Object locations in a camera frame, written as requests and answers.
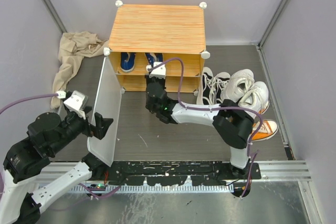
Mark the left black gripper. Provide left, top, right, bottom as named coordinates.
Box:
left=49, top=105, right=114, bottom=154

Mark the frosted white cabinet door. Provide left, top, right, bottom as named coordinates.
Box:
left=87, top=57, right=122, bottom=166

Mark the blue canvas sneaker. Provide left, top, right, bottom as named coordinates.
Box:
left=145, top=52, right=163, bottom=70
left=120, top=52, right=135, bottom=72

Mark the white leather sneaker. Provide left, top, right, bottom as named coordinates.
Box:
left=238, top=81, right=269, bottom=114
left=220, top=69, right=255, bottom=102

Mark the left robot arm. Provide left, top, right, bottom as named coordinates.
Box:
left=1, top=112, right=113, bottom=223

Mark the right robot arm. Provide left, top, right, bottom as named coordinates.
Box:
left=145, top=75, right=258, bottom=179

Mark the wood-grain shoe cabinet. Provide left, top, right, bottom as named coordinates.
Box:
left=104, top=0, right=210, bottom=95

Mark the black white sneaker left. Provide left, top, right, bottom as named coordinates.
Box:
left=196, top=67, right=214, bottom=105

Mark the beige crumpled cloth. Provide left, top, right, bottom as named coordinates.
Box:
left=52, top=31, right=108, bottom=93

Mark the orange canvas sneaker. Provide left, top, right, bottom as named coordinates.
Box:
left=252, top=120, right=278, bottom=142

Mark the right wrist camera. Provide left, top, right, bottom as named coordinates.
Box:
left=146, top=62, right=166, bottom=79

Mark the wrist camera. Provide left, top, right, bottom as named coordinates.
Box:
left=146, top=62, right=166, bottom=79
left=64, top=91, right=88, bottom=120

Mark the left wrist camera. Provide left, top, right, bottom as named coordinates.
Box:
left=64, top=91, right=88, bottom=120

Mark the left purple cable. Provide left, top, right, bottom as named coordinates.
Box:
left=0, top=93, right=59, bottom=201

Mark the black mounting base rail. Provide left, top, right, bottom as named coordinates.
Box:
left=83, top=159, right=260, bottom=187

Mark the aluminium frame post left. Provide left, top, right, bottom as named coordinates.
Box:
left=41, top=0, right=67, bottom=33

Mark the aluminium frame post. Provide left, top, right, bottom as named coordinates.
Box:
left=258, top=0, right=307, bottom=49
left=41, top=0, right=67, bottom=33

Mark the aluminium frame post right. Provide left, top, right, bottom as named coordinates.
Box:
left=258, top=0, right=307, bottom=49

